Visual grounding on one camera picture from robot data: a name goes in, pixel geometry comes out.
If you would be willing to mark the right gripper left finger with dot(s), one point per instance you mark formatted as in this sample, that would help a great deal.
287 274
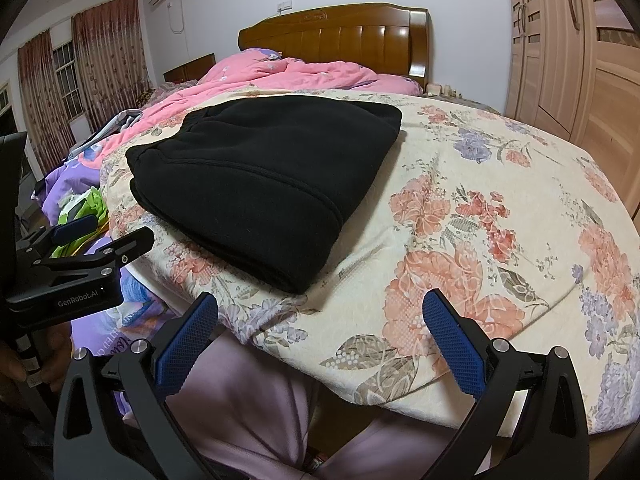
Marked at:
113 420

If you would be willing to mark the black pants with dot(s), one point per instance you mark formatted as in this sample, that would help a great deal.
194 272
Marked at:
266 184

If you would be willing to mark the green patterned cloth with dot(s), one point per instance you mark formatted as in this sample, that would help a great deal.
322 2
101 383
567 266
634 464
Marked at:
88 204

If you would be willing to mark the purple bedsheet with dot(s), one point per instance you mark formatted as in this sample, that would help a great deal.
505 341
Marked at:
141 313

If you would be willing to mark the lilac trousers of person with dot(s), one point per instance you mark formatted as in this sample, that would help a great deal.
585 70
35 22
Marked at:
249 411

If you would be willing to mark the grey striped garment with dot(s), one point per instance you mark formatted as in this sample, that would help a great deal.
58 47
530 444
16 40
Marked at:
119 122

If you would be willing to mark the floral cream bedspread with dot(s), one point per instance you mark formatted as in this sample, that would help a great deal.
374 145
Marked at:
520 231

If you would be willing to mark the brown floral curtain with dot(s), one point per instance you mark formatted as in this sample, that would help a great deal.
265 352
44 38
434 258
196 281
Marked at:
110 59

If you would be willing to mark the barred window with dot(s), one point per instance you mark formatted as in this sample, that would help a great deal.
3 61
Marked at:
66 74

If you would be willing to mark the wooden headboard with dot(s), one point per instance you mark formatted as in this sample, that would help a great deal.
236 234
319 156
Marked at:
384 37
193 70

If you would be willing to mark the pink quilt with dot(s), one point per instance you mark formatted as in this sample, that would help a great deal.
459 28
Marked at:
254 68

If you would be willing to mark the wooden wardrobe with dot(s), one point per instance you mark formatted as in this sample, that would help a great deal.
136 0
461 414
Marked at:
575 73

